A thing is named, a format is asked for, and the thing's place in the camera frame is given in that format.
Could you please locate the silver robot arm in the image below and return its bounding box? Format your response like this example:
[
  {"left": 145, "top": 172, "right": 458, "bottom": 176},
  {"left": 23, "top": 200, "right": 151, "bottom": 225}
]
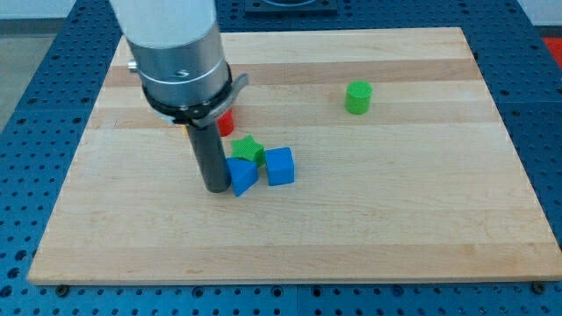
[{"left": 110, "top": 0, "right": 249, "bottom": 127}]

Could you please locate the blue cube block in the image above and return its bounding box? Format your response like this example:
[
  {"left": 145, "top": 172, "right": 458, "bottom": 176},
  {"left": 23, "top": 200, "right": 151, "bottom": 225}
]
[{"left": 264, "top": 147, "right": 295, "bottom": 186}]

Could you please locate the green star block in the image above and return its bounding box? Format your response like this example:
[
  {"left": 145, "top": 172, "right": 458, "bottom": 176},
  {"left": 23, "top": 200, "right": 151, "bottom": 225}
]
[{"left": 231, "top": 134, "right": 265, "bottom": 167}]

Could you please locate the blue triangle block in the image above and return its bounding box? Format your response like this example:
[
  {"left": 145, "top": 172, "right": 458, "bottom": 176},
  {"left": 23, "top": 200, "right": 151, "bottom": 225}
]
[{"left": 227, "top": 158, "right": 259, "bottom": 197}]

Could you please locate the red cylinder block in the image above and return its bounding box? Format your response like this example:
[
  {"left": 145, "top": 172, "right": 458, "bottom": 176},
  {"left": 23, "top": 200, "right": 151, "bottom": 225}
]
[{"left": 217, "top": 109, "right": 234, "bottom": 137}]

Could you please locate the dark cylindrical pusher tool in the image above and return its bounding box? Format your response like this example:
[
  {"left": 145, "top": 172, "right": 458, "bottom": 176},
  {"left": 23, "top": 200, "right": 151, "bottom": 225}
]
[{"left": 187, "top": 123, "right": 231, "bottom": 193}]

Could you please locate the green cylinder block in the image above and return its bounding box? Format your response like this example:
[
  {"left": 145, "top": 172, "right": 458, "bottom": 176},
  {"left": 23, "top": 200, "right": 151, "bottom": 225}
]
[{"left": 344, "top": 81, "right": 373, "bottom": 115}]

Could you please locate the wooden board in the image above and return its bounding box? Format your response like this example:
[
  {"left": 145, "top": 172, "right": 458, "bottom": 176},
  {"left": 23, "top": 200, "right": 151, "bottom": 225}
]
[{"left": 28, "top": 27, "right": 561, "bottom": 285}]

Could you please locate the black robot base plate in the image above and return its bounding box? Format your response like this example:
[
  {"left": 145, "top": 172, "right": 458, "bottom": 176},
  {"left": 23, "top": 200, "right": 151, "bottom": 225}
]
[{"left": 244, "top": 0, "right": 338, "bottom": 15}]

